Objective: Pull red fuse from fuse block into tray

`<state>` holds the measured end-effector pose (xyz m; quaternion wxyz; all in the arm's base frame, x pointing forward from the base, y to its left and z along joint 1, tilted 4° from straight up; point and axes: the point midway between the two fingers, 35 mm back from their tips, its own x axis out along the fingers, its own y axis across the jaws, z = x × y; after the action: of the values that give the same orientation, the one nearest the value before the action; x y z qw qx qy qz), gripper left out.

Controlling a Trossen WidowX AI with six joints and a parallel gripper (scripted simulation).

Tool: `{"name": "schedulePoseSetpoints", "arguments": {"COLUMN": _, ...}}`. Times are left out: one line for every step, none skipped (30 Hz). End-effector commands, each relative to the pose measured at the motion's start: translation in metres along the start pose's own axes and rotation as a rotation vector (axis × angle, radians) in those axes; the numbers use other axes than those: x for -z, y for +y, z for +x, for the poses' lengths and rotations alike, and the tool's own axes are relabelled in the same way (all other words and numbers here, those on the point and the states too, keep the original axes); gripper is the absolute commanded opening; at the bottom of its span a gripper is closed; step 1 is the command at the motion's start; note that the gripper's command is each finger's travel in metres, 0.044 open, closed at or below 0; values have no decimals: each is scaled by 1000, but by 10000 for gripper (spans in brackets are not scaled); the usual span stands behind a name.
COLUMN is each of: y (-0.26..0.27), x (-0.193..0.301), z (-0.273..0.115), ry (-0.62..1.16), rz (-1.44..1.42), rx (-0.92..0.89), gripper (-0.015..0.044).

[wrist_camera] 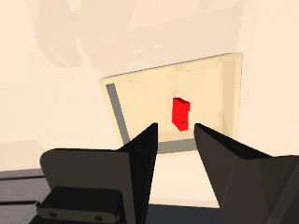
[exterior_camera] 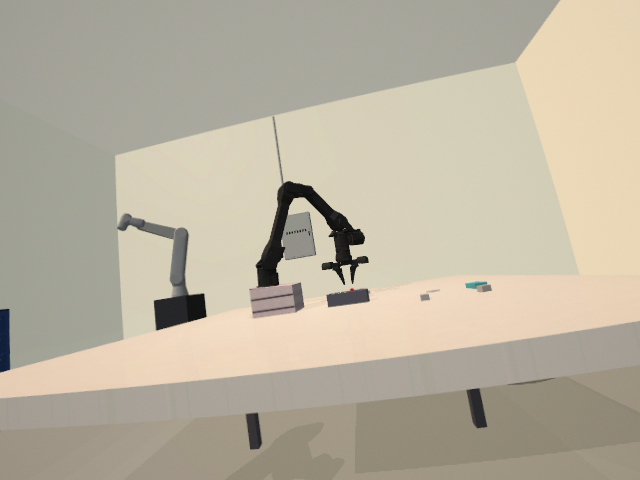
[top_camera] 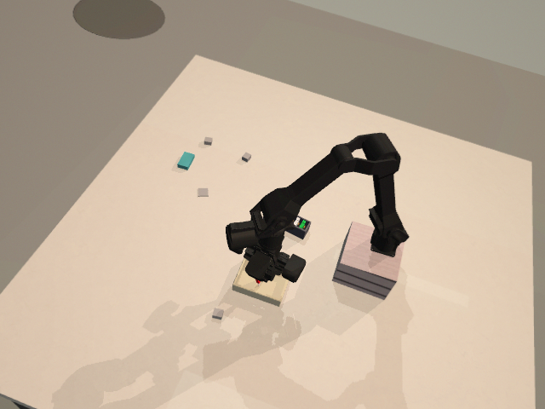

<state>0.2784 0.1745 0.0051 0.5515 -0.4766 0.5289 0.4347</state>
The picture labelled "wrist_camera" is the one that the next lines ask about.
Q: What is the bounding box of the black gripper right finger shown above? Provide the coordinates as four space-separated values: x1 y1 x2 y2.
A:
193 123 299 224

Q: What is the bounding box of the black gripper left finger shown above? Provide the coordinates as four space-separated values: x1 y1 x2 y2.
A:
39 122 158 224

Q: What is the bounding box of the small red block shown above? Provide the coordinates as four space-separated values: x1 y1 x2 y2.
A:
170 94 191 131

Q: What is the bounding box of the pale yellow shallow tray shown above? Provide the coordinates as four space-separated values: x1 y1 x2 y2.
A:
99 52 243 158

